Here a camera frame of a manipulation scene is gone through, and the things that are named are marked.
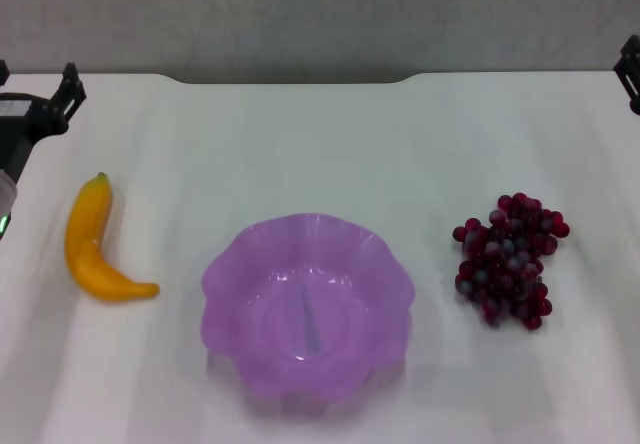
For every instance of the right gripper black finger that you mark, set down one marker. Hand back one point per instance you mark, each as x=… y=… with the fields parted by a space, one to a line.
x=630 y=71

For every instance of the purple scalloped plastic bowl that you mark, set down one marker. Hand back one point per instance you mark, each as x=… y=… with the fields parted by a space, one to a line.
x=280 y=324

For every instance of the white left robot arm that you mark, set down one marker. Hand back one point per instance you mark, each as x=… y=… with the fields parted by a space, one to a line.
x=7 y=199

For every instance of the yellow banana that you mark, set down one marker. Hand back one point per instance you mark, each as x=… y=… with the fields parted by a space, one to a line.
x=87 y=224

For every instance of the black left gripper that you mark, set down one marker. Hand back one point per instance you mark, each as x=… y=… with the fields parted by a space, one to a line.
x=22 y=124

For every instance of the dark red grape bunch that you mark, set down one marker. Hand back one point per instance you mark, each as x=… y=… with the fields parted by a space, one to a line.
x=505 y=264

